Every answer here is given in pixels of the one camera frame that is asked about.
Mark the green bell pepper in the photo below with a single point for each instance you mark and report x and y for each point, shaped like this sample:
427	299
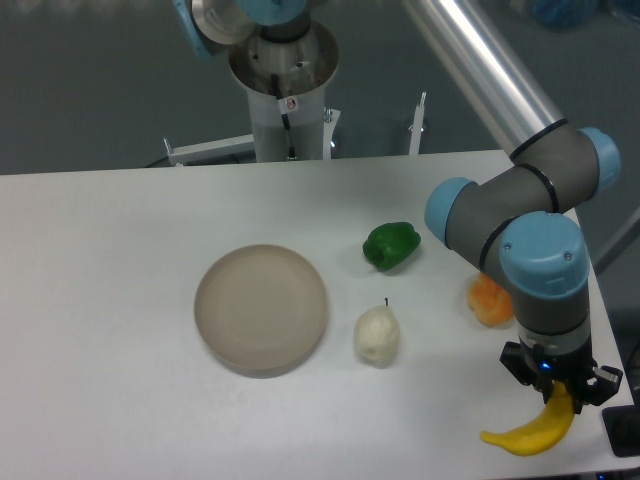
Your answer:
390	244

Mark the white metal frame bracket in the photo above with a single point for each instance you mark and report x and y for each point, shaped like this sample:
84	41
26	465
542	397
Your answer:
236	149

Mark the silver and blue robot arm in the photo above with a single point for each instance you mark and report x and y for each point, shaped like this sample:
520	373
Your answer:
513	228

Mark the white upright bracket post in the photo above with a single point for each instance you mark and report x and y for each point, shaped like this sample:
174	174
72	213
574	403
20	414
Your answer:
418	126

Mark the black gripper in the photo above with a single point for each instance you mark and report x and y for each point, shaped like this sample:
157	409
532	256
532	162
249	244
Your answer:
529	361

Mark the beige round plate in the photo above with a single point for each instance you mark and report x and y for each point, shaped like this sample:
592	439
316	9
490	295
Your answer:
262	310

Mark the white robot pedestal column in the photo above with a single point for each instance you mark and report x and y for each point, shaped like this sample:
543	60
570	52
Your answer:
285	84

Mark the blue object in background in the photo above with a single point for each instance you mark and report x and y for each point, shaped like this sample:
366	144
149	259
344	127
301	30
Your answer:
562	14

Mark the yellow banana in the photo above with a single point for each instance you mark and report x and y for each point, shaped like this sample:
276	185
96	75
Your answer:
543	432

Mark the orange fruit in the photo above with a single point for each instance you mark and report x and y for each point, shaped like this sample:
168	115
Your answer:
490	303

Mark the black device at table edge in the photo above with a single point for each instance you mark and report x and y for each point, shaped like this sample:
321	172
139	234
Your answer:
622	427

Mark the white pear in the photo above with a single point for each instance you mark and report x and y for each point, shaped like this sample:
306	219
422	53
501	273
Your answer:
376	336

